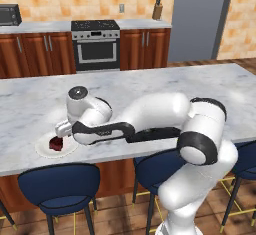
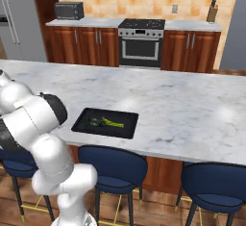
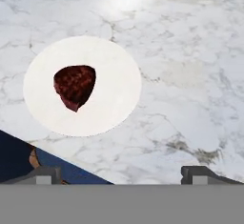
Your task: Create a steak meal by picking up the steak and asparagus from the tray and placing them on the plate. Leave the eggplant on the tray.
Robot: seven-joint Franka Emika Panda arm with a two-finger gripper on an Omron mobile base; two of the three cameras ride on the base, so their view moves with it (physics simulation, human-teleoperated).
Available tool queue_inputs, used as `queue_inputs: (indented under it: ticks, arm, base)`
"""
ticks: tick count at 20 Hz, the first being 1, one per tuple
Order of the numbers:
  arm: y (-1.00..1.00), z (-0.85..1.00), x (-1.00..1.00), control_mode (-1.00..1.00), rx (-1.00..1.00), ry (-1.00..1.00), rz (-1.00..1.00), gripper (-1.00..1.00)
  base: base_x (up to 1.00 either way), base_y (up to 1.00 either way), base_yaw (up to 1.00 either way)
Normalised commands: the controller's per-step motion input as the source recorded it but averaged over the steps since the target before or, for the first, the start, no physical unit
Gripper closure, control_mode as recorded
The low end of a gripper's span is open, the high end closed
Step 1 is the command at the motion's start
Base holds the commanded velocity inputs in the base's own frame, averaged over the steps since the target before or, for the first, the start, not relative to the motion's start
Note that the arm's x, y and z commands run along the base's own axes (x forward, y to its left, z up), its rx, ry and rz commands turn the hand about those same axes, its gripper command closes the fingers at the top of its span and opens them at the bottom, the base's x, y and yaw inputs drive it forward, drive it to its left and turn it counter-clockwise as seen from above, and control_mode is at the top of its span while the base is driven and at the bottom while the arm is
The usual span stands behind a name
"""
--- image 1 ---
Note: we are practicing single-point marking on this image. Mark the wooden knife block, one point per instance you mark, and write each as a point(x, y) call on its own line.
point(157, 11)

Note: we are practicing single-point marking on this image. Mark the steel oven range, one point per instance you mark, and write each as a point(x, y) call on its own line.
point(96, 45)

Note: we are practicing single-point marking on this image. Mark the dark red steak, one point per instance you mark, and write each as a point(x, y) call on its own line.
point(56, 144)

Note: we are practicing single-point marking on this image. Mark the wooden island base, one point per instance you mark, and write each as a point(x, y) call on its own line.
point(115, 179)

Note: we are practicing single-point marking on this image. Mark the white round plate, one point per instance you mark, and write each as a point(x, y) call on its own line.
point(43, 149)

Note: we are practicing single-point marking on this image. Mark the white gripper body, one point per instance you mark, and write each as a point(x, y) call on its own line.
point(63, 128)

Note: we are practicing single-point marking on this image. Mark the brown wooden base cupboards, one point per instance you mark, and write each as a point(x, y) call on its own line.
point(36, 54)
point(145, 49)

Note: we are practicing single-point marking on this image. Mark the grey steel fridge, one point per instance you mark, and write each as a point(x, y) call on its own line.
point(196, 19)

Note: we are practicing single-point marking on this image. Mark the black microwave oven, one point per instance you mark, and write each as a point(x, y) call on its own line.
point(9, 15)

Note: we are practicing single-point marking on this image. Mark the black tray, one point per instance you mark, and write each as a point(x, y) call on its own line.
point(156, 134)

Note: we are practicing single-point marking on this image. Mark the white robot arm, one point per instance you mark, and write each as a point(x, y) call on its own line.
point(156, 112)

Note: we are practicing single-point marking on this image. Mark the blue bar stool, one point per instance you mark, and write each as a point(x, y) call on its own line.
point(153, 172)
point(60, 185)
point(245, 160)
point(7, 216)

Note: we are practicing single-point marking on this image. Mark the grey wall outlet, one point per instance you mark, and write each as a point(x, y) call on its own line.
point(122, 8)

